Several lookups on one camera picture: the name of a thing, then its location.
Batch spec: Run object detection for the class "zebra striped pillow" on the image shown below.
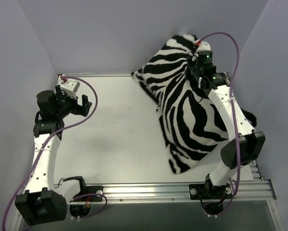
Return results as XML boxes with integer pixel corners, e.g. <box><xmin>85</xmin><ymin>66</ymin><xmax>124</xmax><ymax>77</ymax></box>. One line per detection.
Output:
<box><xmin>131</xmin><ymin>34</ymin><xmax>258</xmax><ymax>174</ymax></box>

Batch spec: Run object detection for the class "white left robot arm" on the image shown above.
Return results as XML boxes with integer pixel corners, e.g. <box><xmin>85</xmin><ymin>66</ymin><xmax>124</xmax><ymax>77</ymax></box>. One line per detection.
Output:
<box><xmin>15</xmin><ymin>84</ymin><xmax>92</xmax><ymax>226</ymax></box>

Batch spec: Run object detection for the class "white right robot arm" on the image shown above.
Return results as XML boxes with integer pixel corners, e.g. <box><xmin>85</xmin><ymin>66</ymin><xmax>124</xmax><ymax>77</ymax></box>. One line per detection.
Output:
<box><xmin>189</xmin><ymin>51</ymin><xmax>265</xmax><ymax>199</ymax></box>

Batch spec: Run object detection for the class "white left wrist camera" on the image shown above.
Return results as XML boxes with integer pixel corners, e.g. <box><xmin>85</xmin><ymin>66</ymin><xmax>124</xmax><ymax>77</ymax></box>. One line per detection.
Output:
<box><xmin>58</xmin><ymin>76</ymin><xmax>80</xmax><ymax>99</ymax></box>

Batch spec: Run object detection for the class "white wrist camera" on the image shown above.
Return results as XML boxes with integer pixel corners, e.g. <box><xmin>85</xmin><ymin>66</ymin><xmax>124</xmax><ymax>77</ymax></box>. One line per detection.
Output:
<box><xmin>58</xmin><ymin>76</ymin><xmax>80</xmax><ymax>99</ymax></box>
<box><xmin>195</xmin><ymin>40</ymin><xmax>211</xmax><ymax>52</ymax></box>

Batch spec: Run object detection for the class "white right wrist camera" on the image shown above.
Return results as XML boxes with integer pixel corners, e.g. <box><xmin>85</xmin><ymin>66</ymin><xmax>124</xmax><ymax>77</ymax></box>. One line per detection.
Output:
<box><xmin>195</xmin><ymin>40</ymin><xmax>211</xmax><ymax>52</ymax></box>

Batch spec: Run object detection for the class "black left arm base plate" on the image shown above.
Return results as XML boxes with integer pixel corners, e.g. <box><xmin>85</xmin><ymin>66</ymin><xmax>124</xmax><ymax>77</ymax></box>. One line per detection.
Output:
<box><xmin>73</xmin><ymin>185</ymin><xmax>104</xmax><ymax>202</ymax></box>

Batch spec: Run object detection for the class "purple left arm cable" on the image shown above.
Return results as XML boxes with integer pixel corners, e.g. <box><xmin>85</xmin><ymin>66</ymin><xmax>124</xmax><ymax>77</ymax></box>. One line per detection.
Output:
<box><xmin>1</xmin><ymin>76</ymin><xmax>108</xmax><ymax>226</ymax></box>

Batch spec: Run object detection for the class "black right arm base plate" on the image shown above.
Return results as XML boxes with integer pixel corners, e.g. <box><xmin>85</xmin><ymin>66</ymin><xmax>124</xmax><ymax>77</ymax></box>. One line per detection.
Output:
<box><xmin>188</xmin><ymin>184</ymin><xmax>232</xmax><ymax>200</ymax></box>

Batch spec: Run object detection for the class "aluminium front frame rail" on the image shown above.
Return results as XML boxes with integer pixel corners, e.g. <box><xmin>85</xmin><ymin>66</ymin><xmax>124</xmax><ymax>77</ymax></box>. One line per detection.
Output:
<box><xmin>16</xmin><ymin>179</ymin><xmax>277</xmax><ymax>205</ymax></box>

